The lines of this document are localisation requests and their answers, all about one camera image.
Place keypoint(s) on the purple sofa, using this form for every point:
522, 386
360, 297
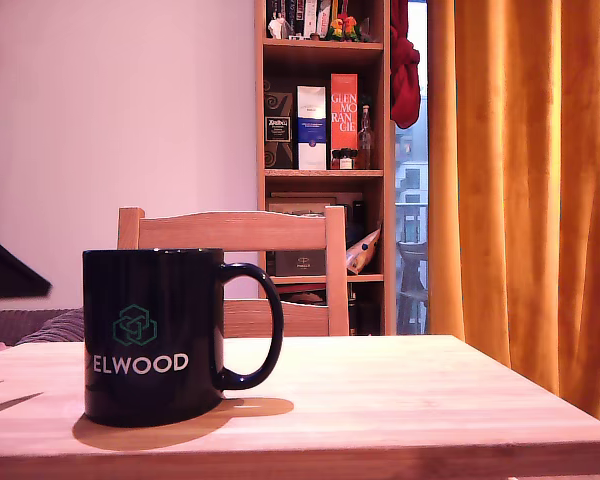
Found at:
0, 325

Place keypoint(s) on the dark blue ELWOOD mug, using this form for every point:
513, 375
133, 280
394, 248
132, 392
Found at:
150, 300

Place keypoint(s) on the light wooden chair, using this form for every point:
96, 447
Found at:
230, 234

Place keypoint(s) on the dark gift box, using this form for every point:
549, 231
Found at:
300, 262

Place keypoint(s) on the black whisky box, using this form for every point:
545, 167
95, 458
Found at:
278, 150

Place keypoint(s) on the wooden bookshelf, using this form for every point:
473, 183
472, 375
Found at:
324, 173

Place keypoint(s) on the white and blue box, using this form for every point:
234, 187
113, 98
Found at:
311, 135

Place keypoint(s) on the small amber bottle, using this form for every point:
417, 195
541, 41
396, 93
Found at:
348, 161
336, 161

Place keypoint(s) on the crumpled snack bag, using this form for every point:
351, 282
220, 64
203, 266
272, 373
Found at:
361, 255

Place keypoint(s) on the white figurine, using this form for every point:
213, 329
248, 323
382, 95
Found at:
277, 26

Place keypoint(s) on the clear glass bottle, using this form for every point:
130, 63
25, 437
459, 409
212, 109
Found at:
364, 145

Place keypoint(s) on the red Glenmorangie box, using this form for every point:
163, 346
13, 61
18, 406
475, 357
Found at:
344, 90

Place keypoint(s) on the dark book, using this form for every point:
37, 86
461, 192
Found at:
295, 10

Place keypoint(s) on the white book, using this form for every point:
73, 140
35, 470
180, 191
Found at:
310, 15

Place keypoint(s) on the grey balcony chair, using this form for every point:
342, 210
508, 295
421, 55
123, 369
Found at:
413, 260

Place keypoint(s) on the colourful parrot figurine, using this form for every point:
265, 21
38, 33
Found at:
344, 26

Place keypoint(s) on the red knotted curtain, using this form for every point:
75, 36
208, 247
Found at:
404, 90

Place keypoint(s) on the orange curtain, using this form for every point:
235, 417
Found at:
525, 175

